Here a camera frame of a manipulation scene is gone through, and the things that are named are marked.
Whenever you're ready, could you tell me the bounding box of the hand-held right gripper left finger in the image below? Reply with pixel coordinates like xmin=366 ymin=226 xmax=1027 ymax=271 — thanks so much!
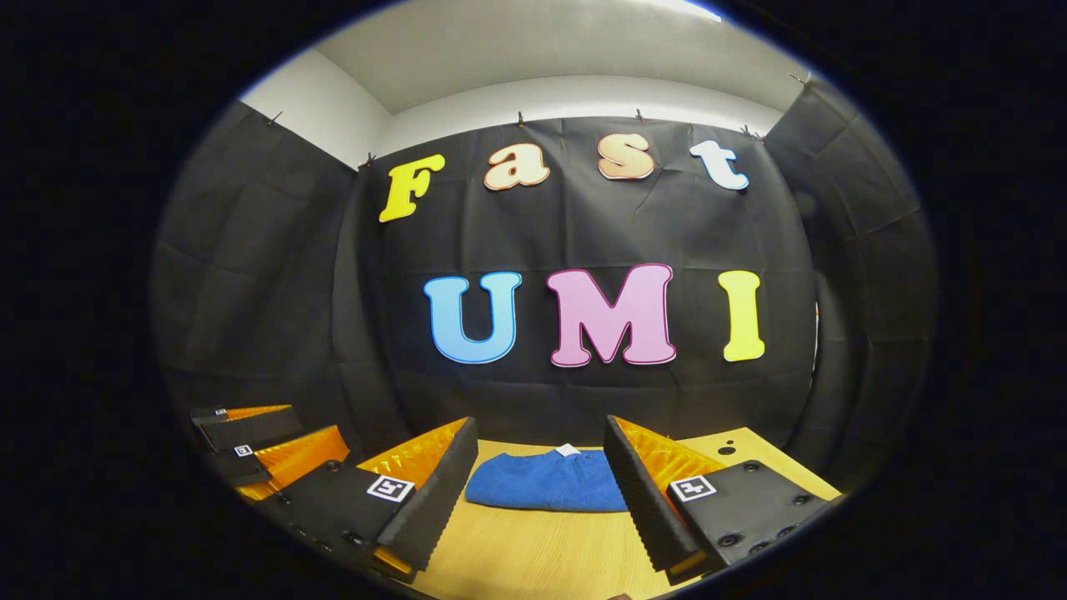
xmin=258 ymin=417 xmax=480 ymax=583

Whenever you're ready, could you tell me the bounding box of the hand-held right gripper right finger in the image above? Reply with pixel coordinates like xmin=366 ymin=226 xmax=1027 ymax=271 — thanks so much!
xmin=603 ymin=414 xmax=841 ymax=584

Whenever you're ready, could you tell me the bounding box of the blue corduroy jacket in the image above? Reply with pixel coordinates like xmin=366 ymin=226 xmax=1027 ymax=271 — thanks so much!
xmin=464 ymin=444 xmax=630 ymax=513

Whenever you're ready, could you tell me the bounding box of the black backdrop cloth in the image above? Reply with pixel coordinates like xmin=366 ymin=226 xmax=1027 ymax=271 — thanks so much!
xmin=150 ymin=75 xmax=939 ymax=501

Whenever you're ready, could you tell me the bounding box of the row of small cloth clips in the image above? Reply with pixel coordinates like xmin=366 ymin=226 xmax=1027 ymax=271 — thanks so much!
xmin=265 ymin=73 xmax=811 ymax=168

